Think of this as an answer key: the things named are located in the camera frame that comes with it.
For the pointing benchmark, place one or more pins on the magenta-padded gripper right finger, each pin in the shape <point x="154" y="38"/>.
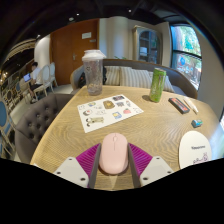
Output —
<point x="154" y="168"/>

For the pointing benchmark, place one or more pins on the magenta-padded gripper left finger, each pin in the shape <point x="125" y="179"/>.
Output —
<point x="71" y="170"/>

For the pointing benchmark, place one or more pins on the pink computer mouse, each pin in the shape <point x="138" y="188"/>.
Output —
<point x="113" y="153"/>

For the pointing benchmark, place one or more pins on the grey tufted armchair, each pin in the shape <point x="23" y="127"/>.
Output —
<point x="36" y="123"/>

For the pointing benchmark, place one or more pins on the small teal pack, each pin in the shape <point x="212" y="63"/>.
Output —
<point x="196" y="123"/>

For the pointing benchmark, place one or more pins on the white sticker sheet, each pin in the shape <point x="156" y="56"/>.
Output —
<point x="108" y="113"/>

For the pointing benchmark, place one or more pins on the black box with orange print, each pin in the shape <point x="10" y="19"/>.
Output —
<point x="179" y="105"/>

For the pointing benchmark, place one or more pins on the green drink can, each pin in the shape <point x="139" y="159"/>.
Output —
<point x="157" y="85"/>

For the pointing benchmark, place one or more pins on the blue-backed chair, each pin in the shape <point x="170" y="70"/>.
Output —
<point x="3" y="116"/>

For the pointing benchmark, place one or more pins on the grey curved sofa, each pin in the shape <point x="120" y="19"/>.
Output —
<point x="181" y="81"/>

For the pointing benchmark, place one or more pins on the white chair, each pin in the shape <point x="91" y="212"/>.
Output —
<point x="52" y="73"/>
<point x="45" y="80"/>

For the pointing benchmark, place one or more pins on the clear shaker bottle white lid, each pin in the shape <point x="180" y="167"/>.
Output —
<point x="93" y="75"/>

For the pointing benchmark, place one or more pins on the person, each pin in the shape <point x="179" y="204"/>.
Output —
<point x="35" y="78"/>

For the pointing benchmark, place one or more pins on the open laptop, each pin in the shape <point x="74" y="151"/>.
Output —
<point x="27" y="77"/>

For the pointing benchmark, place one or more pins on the black-framed window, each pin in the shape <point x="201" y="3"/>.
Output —
<point x="186" y="53"/>

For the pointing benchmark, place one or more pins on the glass-fronted cabinet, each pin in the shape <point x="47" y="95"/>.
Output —
<point x="148" y="45"/>

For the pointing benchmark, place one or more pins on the brown wooden door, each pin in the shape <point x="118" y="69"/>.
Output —
<point x="68" y="46"/>

